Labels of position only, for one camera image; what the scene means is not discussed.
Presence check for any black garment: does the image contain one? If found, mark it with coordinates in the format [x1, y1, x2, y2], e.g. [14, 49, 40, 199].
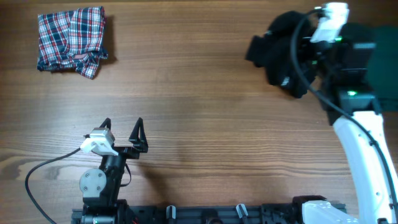
[245, 11, 313, 98]

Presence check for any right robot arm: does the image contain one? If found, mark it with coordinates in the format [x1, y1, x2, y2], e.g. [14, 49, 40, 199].
[290, 21, 397, 223]

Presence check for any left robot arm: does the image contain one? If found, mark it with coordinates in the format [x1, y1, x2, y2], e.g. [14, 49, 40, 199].
[71, 118, 149, 224]

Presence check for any plaid folded cloth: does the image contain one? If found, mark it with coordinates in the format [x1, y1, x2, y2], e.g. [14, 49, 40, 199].
[37, 6, 108, 79]

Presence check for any dark green folded garment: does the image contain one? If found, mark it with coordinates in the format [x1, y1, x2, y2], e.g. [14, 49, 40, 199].
[367, 26, 397, 111]

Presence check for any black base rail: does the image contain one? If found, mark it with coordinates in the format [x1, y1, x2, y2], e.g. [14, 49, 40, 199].
[70, 203, 348, 224]

